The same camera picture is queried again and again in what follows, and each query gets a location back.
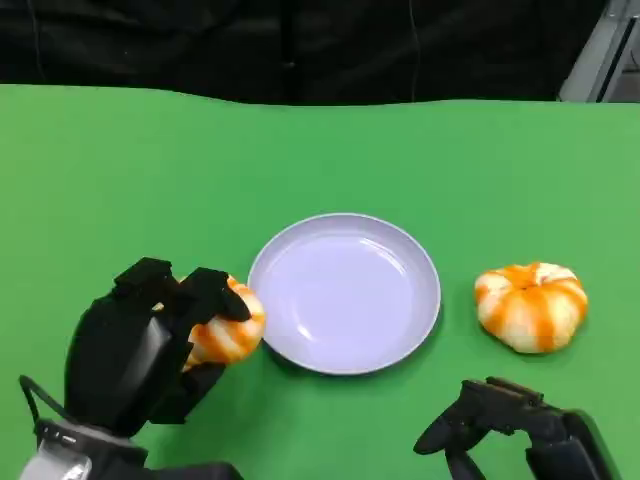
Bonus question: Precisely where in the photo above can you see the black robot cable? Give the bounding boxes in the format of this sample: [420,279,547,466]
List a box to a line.
[18,374,74,426]

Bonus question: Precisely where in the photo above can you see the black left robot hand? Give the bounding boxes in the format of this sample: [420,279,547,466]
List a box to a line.
[63,257,252,437]

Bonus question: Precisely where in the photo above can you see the green cloth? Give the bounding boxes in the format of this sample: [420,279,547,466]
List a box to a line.
[0,83,640,480]

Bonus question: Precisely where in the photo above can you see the lilac plate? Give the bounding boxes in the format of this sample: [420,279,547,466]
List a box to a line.
[247,212,443,377]

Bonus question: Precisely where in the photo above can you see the orange white toy bread roll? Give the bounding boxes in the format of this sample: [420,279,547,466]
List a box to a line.
[152,273,267,374]
[473,260,590,355]

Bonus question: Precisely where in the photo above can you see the black backdrop curtain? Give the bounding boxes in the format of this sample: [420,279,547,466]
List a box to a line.
[0,0,606,106]

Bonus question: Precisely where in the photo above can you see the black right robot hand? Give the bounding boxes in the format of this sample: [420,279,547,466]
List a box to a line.
[413,377,621,480]

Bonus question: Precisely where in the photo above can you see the grey metal frame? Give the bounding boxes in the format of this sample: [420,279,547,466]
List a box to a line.
[558,0,640,104]

